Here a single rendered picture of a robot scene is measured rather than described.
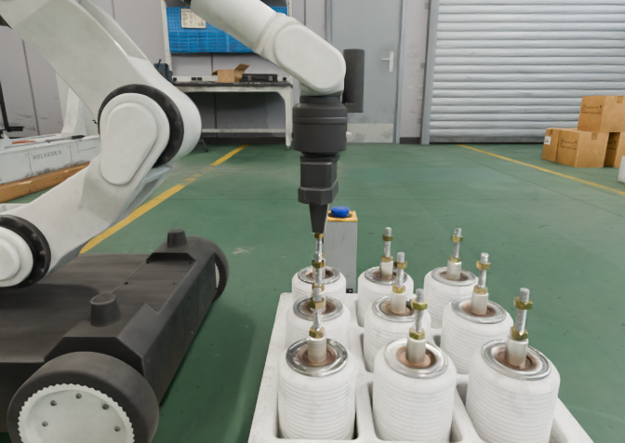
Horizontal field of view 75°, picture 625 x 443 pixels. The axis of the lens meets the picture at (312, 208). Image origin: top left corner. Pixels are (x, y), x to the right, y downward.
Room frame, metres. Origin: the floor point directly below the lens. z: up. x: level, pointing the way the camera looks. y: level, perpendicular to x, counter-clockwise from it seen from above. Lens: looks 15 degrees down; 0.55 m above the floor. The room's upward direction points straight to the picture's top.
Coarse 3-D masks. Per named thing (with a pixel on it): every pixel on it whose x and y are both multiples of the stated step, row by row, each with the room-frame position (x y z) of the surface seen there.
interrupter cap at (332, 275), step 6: (300, 270) 0.68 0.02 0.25; (306, 270) 0.68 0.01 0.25; (330, 270) 0.68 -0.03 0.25; (336, 270) 0.68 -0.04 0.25; (300, 276) 0.65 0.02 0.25; (306, 276) 0.65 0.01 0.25; (312, 276) 0.66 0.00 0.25; (330, 276) 0.65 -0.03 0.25; (336, 276) 0.65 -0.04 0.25; (306, 282) 0.63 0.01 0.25; (312, 282) 0.63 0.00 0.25; (324, 282) 0.63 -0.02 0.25; (330, 282) 0.63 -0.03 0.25
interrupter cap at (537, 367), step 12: (492, 348) 0.44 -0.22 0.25; (504, 348) 0.44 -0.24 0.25; (528, 348) 0.44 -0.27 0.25; (492, 360) 0.42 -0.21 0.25; (504, 360) 0.42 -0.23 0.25; (528, 360) 0.42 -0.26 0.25; (540, 360) 0.42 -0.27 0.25; (504, 372) 0.39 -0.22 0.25; (516, 372) 0.39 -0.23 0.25; (528, 372) 0.39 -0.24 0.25; (540, 372) 0.39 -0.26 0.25
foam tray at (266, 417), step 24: (360, 336) 0.59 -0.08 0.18; (432, 336) 0.59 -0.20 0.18; (360, 360) 0.52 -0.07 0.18; (264, 384) 0.47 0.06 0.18; (360, 384) 0.47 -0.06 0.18; (456, 384) 0.47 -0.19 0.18; (264, 408) 0.42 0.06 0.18; (360, 408) 0.42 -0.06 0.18; (456, 408) 0.42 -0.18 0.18; (264, 432) 0.39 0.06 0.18; (360, 432) 0.39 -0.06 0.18; (456, 432) 0.40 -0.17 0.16; (552, 432) 0.40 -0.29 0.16; (576, 432) 0.39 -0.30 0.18
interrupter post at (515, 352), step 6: (510, 336) 0.42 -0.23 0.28; (510, 342) 0.42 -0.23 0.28; (516, 342) 0.41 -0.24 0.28; (522, 342) 0.41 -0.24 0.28; (510, 348) 0.42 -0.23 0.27; (516, 348) 0.41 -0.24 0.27; (522, 348) 0.41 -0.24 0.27; (510, 354) 0.42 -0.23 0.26; (516, 354) 0.41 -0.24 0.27; (522, 354) 0.41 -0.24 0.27; (510, 360) 0.41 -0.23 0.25; (516, 360) 0.41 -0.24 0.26; (522, 360) 0.41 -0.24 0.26
